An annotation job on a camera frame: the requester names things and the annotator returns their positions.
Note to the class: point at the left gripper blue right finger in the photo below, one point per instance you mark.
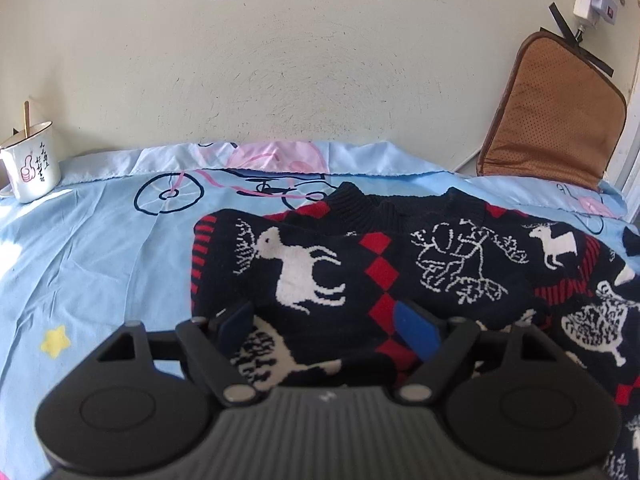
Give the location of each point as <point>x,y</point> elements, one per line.
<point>433,340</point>

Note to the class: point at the white enamel mug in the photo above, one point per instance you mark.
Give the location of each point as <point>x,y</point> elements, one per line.
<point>31,164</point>

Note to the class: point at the wooden spoon in mug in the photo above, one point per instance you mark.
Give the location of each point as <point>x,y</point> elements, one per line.
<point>26,119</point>

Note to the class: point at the navy reindeer knit sweater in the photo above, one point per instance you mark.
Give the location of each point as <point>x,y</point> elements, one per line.
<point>324,281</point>

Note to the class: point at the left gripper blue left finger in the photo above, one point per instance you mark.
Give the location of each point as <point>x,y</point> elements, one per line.
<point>220,334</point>

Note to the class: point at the light blue cartoon bedsheet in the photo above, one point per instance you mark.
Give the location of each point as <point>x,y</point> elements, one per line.
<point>112,245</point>

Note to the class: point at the brown perforated seat cushion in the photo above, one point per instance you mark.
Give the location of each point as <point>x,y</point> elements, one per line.
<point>559,118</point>

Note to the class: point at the black tape strips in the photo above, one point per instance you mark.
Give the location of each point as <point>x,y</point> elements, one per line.
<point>573,40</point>

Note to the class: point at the white power adapter plug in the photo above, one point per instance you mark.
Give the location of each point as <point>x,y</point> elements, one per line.
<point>589,12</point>

